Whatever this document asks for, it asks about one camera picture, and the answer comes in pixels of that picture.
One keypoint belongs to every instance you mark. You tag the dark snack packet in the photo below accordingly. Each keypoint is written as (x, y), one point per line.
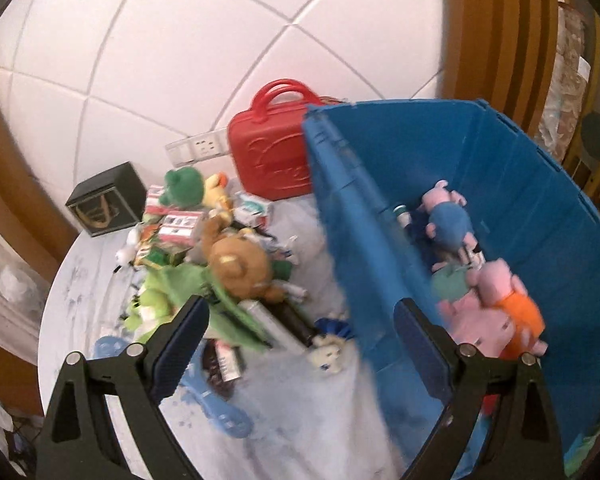
(222, 365)

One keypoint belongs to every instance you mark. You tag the dark green frog plush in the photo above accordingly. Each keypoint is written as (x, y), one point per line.
(180, 185)

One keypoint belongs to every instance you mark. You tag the black cylindrical object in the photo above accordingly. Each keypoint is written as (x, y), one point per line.
(300, 322)

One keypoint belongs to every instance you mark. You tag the pig plush in pink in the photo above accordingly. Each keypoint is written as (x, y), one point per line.
(475, 325)

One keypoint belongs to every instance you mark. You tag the pig plush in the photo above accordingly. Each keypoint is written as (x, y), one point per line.
(447, 222)
(522, 320)
(475, 325)

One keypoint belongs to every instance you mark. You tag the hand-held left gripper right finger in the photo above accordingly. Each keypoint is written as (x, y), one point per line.
(425, 355)

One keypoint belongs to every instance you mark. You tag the white curtain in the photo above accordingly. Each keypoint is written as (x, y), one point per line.
(5, 320)

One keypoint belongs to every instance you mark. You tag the brown wooden wall frame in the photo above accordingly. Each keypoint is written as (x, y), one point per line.
(495, 35)

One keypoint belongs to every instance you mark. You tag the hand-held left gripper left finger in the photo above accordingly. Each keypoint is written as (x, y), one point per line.
(180, 355)

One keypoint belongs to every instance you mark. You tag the round desktop with white cloth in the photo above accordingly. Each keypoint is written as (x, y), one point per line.
(305, 420)

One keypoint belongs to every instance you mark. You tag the white wall socket strip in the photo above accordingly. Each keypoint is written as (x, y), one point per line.
(200, 146)

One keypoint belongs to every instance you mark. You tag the red plastic toy suitcase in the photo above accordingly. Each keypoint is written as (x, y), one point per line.
(265, 155)

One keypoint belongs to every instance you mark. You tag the light green plush toy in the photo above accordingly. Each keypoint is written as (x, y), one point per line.
(150, 300)

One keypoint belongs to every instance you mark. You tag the yellow duck plush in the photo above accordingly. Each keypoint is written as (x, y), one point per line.
(215, 190)

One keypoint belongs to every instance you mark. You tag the blue plastic crate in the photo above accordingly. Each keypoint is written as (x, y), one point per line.
(505, 160)

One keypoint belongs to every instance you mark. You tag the blue plastic paddle toy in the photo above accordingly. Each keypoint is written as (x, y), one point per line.
(225, 412)

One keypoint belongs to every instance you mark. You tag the white bottle with green cap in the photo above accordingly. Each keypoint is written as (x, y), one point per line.
(402, 216)

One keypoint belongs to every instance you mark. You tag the long green plush toy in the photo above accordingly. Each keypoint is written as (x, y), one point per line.
(230, 305)

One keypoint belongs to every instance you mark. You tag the red and white box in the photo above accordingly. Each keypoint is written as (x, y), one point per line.
(180, 227)

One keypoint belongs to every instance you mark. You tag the teal plush toy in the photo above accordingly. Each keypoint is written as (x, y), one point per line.
(452, 282)

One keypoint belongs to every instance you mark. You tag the long silver white box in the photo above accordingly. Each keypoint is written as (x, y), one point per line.
(275, 327)

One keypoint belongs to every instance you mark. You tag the small green box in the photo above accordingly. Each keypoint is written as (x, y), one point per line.
(160, 256)

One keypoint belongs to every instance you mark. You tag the teal and white box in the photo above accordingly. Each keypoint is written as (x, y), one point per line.
(255, 207)

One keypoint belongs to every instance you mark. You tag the small white dog plush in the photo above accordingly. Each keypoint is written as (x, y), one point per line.
(327, 355)

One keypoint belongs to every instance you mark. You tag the pig plush in orange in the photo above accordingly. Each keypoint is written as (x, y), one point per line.
(522, 320)

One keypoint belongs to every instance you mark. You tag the patterned wrapped bundle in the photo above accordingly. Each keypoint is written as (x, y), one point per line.
(565, 80)

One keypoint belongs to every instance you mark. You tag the black gift box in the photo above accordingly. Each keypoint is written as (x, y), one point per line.
(107, 205)

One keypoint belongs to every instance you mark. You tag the brown bear plush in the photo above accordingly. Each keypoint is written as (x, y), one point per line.
(235, 260)

